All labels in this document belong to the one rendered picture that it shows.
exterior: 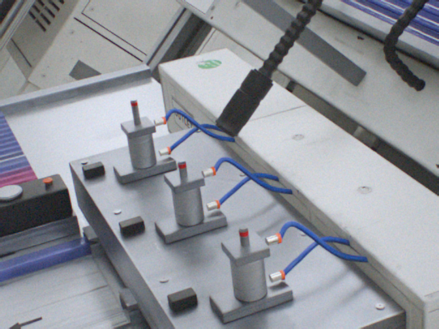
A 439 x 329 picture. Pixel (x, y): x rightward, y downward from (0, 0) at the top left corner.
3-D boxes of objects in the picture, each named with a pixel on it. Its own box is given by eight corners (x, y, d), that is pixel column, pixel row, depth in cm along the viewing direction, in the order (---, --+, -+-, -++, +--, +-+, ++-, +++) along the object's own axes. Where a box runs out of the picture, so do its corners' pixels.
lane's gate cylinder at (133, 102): (135, 126, 74) (130, 101, 73) (132, 124, 75) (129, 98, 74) (142, 125, 74) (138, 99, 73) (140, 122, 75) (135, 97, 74)
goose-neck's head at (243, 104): (219, 130, 57) (260, 72, 56) (209, 120, 58) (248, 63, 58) (240, 142, 58) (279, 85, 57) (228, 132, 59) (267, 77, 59)
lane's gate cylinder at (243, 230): (244, 262, 56) (240, 231, 55) (240, 257, 57) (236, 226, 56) (253, 258, 56) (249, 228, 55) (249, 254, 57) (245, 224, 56)
